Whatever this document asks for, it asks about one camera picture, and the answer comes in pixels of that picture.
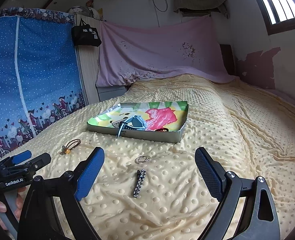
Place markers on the pink hanging sheet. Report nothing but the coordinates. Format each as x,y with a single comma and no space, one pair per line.
162,55

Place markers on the light wooden cabinet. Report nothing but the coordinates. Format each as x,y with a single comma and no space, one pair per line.
90,80

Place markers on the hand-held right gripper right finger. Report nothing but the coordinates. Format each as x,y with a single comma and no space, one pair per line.
208,172

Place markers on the checkered hair clip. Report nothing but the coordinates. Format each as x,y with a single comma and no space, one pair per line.
140,183

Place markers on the light blue watch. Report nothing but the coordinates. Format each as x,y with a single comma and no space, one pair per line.
137,122

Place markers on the barred window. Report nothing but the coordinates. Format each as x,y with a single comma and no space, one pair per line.
282,5

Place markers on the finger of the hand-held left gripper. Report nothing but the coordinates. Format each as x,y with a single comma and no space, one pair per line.
22,156
38,160

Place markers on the olive draped cloth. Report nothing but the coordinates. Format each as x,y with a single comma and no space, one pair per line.
200,0

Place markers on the pile of cloth bundles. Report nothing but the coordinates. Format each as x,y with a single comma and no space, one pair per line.
87,11

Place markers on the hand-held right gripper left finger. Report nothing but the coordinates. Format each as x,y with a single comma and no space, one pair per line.
91,172

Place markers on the yellow dotted blanket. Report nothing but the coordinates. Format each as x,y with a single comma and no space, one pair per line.
175,192

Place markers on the blue dotted fabric wardrobe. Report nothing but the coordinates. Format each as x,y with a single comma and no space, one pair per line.
37,67

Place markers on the linked silver rings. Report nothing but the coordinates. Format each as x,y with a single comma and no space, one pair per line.
143,158

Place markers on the dark brown headboard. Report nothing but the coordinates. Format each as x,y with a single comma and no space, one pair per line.
227,60

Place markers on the black tote bag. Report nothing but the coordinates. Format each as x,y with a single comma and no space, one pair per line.
86,36

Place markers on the colourful printed metal tray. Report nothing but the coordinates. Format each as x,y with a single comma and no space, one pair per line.
162,115

